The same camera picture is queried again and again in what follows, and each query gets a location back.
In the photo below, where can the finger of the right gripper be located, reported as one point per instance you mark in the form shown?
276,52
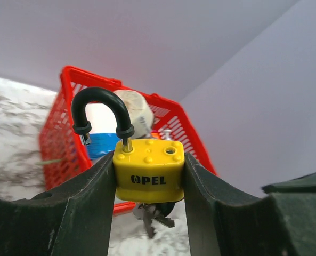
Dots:
304,184

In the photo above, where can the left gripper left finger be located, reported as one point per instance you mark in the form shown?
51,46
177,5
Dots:
73,218

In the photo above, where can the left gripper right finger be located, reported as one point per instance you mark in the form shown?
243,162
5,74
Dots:
223,220

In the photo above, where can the yellow black padlock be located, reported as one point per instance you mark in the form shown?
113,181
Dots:
147,170

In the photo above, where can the key bunch on padlock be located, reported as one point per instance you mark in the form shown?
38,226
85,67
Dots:
158,212

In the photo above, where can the red plastic basket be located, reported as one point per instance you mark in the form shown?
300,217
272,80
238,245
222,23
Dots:
66,155

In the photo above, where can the white blue paper roll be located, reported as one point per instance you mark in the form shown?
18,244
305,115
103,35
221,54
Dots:
103,133

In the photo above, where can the cream pump bottle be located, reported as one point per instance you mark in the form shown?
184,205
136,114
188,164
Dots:
166,134

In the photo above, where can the beige wrapped paper roll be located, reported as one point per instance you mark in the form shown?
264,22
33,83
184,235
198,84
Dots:
140,113

